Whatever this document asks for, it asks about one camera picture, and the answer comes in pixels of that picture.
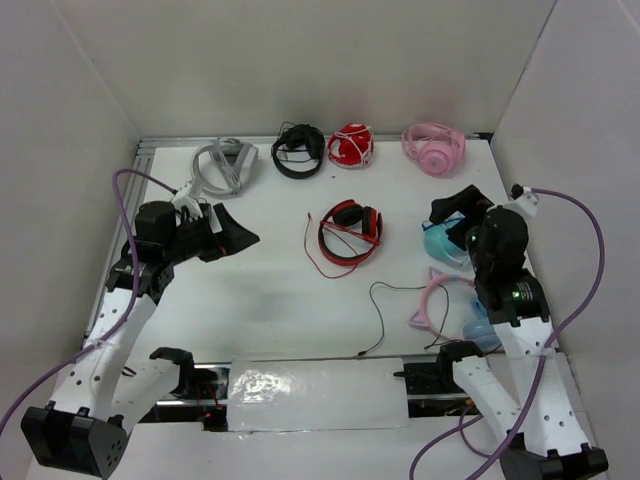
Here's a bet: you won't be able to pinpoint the red white wrapped headphones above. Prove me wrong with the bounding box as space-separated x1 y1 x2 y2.
327 123 375 169

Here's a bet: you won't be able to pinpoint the red thin headphone cable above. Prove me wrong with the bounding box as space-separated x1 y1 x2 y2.
304 212 359 281

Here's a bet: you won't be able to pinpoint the teal cat ear headphones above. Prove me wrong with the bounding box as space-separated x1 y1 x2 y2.
422 216 471 271

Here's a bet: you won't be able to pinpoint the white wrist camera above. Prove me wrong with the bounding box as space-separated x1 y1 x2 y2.
171 180 205 220
503 184 539 220

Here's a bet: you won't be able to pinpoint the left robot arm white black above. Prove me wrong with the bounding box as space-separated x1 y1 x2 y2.
21 201 260 479

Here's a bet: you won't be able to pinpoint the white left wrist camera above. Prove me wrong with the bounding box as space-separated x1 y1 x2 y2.
171 180 205 220

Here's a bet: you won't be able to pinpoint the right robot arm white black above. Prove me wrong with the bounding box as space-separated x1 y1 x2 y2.
429 185 609 479

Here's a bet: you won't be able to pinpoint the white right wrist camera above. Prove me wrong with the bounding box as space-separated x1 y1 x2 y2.
503 184 539 220

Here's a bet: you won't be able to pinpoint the shiny white cover plate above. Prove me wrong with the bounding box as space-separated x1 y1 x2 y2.
226 358 410 432

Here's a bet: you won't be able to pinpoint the grey white headphones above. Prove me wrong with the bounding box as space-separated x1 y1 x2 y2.
191 137 259 198

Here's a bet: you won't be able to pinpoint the black headphone audio cable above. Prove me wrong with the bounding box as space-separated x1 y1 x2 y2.
356 280 454 358

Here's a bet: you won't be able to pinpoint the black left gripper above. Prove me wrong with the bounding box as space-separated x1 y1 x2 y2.
164 203 259 266

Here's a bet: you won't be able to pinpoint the black headphones back row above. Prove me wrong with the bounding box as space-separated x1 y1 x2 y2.
271 121 326 180

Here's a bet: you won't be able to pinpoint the pink round headphones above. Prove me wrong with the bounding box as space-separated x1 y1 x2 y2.
401 123 466 177

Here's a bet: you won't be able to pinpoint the pink blue cat ear headphones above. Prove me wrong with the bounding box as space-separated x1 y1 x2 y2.
408 267 501 353

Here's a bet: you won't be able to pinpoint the red black headphones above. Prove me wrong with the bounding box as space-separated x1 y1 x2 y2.
317 199 384 267

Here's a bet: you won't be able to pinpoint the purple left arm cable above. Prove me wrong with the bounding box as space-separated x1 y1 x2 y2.
0 168 181 436

